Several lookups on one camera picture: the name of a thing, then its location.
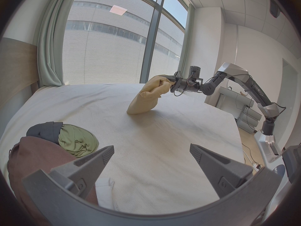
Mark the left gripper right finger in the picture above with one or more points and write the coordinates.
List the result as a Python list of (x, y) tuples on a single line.
[(211, 169)]

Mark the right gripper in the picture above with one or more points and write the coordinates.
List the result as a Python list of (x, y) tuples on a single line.
[(183, 85)]

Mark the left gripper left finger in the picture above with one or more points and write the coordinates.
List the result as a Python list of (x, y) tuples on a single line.
[(94, 171)]

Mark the tan shorts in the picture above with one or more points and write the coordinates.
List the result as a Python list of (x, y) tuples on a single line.
[(145, 98)]

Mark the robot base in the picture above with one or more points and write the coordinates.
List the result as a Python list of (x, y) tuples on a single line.
[(263, 142)]

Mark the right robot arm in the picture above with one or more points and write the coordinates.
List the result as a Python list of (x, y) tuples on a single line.
[(235, 69)]

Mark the bed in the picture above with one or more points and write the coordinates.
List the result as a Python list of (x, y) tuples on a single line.
[(164, 126)]

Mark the white garment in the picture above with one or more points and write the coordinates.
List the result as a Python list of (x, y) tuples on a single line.
[(104, 192)]

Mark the green garment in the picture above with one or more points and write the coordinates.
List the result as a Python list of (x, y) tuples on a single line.
[(75, 140)]

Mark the grey-green curtain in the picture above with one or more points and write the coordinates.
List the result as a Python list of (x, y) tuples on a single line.
[(185, 43), (50, 55)]

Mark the white power strip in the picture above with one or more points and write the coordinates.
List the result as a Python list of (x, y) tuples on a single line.
[(256, 166)]

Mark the brown shorts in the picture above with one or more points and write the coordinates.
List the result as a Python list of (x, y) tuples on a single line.
[(35, 159)]

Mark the white chest of drawers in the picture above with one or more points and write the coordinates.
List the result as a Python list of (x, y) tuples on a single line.
[(249, 119)]

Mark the black garment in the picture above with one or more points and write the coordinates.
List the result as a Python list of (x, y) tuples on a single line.
[(44, 131)]

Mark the pale small table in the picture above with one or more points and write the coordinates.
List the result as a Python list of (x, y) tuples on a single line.
[(235, 92)]

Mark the window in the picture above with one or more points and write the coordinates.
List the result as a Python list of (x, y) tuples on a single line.
[(105, 43)]

